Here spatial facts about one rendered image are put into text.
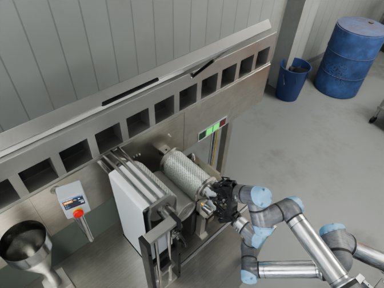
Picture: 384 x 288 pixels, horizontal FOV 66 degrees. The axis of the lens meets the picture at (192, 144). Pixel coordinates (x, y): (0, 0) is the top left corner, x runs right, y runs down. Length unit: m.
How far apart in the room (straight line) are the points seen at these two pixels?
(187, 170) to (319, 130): 2.72
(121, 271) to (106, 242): 0.19
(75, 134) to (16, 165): 0.22
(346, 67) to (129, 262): 3.59
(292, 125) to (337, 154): 0.62
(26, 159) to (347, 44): 3.80
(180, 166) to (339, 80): 3.32
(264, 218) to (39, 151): 0.85
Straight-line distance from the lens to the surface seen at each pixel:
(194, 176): 1.41
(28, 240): 1.22
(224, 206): 1.51
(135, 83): 0.73
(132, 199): 1.20
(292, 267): 1.48
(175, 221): 1.13
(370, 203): 3.43
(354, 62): 4.34
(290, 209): 1.23
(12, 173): 1.21
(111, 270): 1.67
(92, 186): 1.44
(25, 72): 2.49
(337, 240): 1.50
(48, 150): 1.20
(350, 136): 4.04
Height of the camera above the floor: 2.42
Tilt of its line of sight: 45 degrees down
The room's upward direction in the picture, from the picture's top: 3 degrees clockwise
